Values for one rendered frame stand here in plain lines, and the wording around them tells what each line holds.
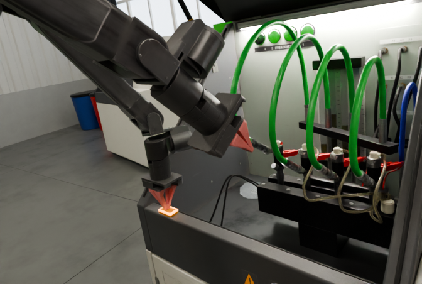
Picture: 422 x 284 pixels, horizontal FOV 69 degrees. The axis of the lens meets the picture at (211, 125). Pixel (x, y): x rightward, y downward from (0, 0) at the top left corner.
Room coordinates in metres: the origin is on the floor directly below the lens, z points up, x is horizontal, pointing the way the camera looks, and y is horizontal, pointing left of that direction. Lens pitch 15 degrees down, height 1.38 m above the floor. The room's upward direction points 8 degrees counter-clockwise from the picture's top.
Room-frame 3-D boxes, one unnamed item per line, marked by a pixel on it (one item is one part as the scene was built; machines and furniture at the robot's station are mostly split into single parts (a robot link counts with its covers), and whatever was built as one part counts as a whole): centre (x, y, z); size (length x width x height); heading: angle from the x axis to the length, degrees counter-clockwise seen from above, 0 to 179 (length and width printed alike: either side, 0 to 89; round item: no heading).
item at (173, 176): (0.77, 0.15, 1.08); 0.10 x 0.07 x 0.07; 47
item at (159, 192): (0.77, 0.16, 1.01); 0.07 x 0.07 x 0.09; 47
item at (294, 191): (0.71, -0.26, 0.91); 0.34 x 0.10 x 0.15; 47
